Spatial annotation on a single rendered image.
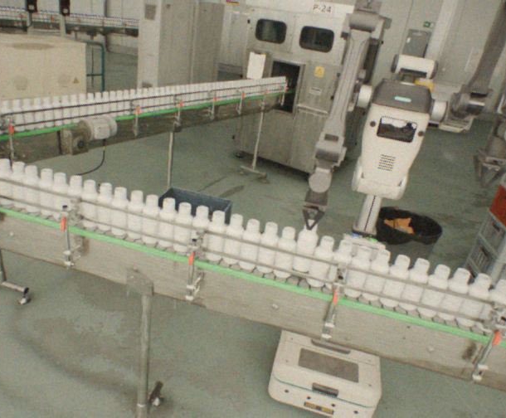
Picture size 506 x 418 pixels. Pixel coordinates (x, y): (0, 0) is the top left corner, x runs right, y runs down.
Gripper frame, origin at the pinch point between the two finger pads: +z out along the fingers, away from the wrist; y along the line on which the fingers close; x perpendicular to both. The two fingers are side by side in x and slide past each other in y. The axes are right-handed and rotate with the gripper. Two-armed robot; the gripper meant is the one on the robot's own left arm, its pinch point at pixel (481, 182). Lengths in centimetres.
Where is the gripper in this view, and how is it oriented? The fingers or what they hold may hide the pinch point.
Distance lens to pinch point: 140.5
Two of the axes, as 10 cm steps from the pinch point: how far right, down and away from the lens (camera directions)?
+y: 2.3, -3.8, 9.0
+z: -1.4, 9.0, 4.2
